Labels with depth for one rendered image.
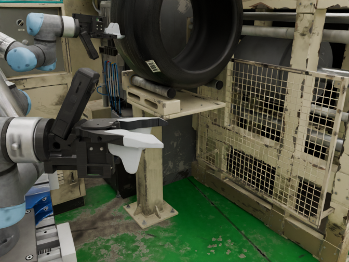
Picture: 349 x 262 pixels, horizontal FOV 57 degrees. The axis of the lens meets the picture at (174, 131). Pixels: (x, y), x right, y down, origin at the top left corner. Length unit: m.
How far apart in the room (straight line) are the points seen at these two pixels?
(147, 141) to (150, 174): 1.52
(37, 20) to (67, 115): 0.75
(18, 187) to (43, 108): 1.35
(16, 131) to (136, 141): 0.19
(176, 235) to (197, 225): 0.16
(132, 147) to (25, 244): 0.50
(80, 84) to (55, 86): 1.43
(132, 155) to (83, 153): 0.08
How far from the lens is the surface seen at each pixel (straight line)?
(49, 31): 1.23
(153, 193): 2.02
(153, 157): 1.91
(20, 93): 1.40
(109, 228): 2.06
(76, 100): 0.50
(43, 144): 0.52
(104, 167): 0.50
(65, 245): 0.92
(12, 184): 0.61
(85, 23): 1.30
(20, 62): 1.12
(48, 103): 1.94
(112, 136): 0.45
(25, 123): 0.54
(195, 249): 1.88
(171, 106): 1.40
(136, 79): 1.62
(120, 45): 1.44
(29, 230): 0.92
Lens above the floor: 1.24
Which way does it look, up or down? 21 degrees down
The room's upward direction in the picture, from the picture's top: straight up
